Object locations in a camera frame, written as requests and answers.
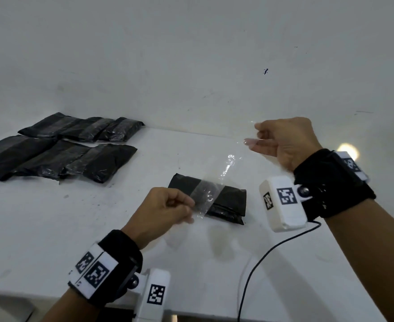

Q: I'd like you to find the person's left hand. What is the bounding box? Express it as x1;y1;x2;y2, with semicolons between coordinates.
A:
121;186;196;250

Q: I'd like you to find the person's right hand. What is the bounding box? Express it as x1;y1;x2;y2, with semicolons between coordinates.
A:
243;117;323;173

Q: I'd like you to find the clear tape strip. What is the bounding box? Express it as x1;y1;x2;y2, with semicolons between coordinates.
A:
189;120;264;220

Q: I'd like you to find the black packet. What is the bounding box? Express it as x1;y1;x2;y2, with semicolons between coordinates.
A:
61;143;138;184
98;117;145;142
167;173;247;226

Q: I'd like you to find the crinkled black plastic bag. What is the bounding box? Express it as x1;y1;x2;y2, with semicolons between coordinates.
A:
57;116;116;142

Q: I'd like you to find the glossy black plastic bag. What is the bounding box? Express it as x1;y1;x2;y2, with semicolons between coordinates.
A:
12;140;92;181

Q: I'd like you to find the person's right forearm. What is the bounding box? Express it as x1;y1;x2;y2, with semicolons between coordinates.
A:
324;197;394;322

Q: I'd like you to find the black left wristband with markers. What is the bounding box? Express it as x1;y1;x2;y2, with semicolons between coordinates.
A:
68;229;144;309

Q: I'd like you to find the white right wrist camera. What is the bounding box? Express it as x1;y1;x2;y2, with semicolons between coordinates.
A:
259;176;313;233

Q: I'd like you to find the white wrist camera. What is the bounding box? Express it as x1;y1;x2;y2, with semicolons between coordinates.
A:
259;176;313;233
131;268;171;322

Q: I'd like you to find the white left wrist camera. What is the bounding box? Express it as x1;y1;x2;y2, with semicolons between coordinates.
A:
131;268;171;322

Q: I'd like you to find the black right camera cable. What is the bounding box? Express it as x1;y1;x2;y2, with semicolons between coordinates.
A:
237;220;322;322

